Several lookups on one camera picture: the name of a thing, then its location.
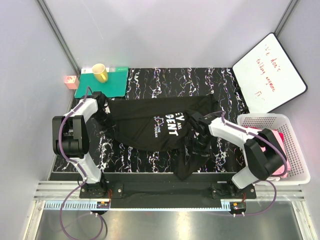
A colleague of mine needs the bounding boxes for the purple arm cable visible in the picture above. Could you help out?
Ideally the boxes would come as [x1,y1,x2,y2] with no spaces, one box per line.
[57,86,108,240]
[203,111,288,217]

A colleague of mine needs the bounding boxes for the pink cube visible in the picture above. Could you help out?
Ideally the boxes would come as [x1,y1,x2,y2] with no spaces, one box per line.
[64,75,79,90]

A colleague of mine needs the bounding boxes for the pink t shirt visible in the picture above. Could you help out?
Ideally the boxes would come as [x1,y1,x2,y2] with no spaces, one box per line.
[244,128,289,180]

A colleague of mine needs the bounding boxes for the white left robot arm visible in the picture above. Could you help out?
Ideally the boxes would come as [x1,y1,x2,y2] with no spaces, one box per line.
[52,91,112,199]

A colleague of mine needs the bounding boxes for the whiteboard with red writing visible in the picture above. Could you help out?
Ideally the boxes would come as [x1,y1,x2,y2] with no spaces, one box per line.
[232,33,308,114]

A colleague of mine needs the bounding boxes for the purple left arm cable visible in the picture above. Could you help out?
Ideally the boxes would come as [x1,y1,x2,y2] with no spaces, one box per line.
[57,86,108,240]

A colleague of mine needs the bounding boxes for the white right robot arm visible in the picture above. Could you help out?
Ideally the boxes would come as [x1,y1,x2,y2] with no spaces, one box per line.
[185,111,288,197]

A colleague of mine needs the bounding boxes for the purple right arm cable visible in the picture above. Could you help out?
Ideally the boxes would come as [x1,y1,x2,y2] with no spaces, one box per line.
[203,111,288,217]

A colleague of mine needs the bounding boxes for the black t shirt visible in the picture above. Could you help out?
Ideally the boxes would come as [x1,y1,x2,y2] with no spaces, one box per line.
[106,94,219,180]

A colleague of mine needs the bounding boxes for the white plastic laundry basket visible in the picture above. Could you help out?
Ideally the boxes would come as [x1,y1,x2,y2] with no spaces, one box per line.
[237,113,311,186]

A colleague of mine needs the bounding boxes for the green book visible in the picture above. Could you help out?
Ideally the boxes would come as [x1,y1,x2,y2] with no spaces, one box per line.
[74,67,129,98]

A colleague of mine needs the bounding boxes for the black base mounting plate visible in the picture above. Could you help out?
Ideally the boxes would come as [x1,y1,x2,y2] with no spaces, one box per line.
[79,172,258,209]

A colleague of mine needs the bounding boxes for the yellow cup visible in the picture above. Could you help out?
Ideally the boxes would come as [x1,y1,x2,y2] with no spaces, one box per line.
[91,63,108,83]

